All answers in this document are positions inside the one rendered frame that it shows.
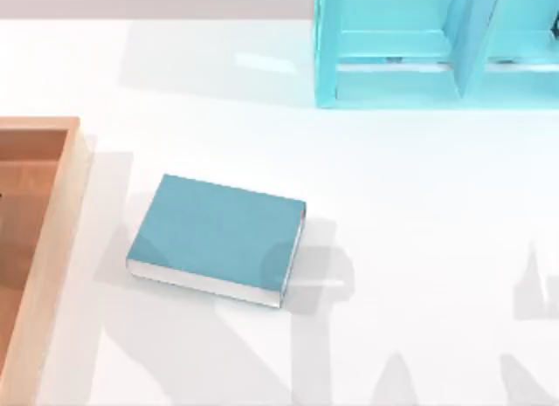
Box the blue book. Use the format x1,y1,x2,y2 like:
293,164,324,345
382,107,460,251
125,173,307,311

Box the light blue rack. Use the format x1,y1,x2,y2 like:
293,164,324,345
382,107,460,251
313,0,559,110

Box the shallow salmon-coloured box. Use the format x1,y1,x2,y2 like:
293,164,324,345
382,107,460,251
0,116,93,406

